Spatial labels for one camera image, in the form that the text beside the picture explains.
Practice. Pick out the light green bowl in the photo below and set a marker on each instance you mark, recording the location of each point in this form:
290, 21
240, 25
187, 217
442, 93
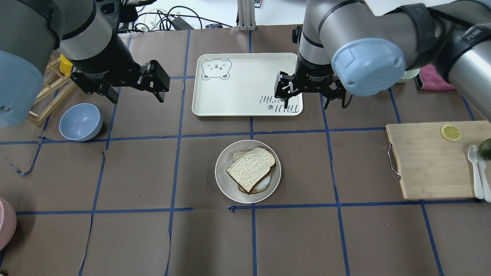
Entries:
408, 75

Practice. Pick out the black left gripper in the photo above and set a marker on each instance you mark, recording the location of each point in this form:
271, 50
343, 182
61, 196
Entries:
108, 63

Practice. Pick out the avocado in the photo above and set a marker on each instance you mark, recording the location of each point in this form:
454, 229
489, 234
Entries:
484, 149

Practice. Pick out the cream bear tray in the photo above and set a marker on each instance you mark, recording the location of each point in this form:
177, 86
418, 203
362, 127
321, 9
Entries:
243, 85

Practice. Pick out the fried egg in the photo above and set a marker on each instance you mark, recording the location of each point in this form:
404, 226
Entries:
262, 185

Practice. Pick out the blue bowl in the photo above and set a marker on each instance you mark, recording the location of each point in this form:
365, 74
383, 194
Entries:
81, 122

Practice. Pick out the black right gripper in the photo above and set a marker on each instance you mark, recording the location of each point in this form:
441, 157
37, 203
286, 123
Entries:
315, 75

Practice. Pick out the pink bowl with ice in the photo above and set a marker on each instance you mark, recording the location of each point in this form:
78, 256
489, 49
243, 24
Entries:
8, 222

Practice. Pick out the pink cloth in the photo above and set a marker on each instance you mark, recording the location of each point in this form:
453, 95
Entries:
428, 79

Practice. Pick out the white plastic fork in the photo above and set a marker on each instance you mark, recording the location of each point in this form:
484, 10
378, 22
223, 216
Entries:
477, 185

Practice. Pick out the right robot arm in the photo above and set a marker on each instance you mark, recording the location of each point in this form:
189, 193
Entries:
343, 47

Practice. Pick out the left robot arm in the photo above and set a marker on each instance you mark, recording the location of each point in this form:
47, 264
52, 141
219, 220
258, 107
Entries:
85, 32

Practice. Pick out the aluminium frame post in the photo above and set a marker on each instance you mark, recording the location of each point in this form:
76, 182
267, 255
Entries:
246, 15

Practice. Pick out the yellow mug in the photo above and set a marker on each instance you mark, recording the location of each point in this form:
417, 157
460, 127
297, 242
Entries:
65, 66

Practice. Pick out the white plastic knife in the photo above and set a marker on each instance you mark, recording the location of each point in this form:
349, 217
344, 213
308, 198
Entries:
481, 169

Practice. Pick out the lemon slice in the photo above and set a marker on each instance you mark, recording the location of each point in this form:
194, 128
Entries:
451, 132

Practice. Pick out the wooden mug rack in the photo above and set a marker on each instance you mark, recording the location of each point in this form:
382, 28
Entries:
53, 82

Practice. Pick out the wooden cutting board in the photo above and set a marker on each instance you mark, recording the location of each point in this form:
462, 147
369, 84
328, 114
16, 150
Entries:
431, 167

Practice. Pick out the cream round plate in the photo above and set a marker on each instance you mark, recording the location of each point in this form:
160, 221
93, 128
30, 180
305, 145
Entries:
229, 187

